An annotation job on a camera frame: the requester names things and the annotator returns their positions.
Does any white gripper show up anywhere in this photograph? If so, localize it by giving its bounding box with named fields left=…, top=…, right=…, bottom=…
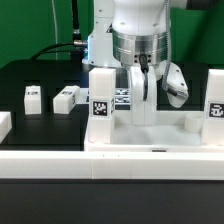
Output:
left=127, top=61, right=189, bottom=126

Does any white desk top tray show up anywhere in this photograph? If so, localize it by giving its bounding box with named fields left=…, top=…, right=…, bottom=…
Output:
left=84, top=110, right=224, bottom=153

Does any marker tag sheet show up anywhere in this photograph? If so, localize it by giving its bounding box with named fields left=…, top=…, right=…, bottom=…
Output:
left=77, top=88, right=131, bottom=105

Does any left white barrier block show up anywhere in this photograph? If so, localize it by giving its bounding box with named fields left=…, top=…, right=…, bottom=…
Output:
left=0, top=112, right=12, bottom=144

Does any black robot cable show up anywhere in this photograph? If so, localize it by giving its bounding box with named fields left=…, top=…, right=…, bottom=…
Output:
left=30, top=0, right=88, bottom=61

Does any grey braided camera cable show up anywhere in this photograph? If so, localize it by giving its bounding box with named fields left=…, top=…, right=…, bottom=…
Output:
left=161, top=0, right=188, bottom=98

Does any white front rail barrier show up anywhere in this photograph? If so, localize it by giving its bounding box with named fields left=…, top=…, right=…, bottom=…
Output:
left=0, top=151, right=224, bottom=180

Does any thin white cable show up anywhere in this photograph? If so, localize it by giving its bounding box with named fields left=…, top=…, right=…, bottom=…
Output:
left=50, top=0, right=59, bottom=61

